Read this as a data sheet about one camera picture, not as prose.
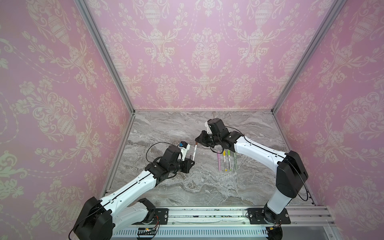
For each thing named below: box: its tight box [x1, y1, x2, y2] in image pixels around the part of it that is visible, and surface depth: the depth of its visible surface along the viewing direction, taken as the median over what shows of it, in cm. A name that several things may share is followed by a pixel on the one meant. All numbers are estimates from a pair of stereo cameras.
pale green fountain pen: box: [233, 152, 238, 170], surface depth 94 cm
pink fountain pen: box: [217, 150, 222, 172], surface depth 94 cm
